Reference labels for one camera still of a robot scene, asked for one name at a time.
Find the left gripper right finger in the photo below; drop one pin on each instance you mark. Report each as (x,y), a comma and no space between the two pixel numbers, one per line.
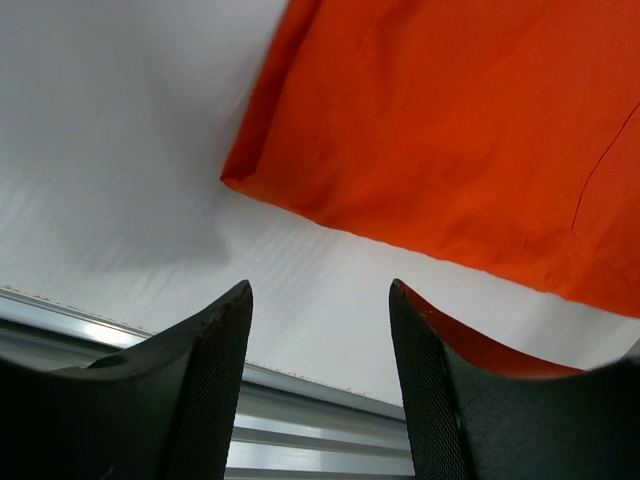
(478,409)

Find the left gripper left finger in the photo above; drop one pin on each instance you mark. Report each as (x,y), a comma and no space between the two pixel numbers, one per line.
(161,409)

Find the aluminium front rail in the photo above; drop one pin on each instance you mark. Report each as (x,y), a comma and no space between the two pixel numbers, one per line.
(285,427)

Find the orange shorts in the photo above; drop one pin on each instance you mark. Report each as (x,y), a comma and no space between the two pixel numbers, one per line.
(499,135)

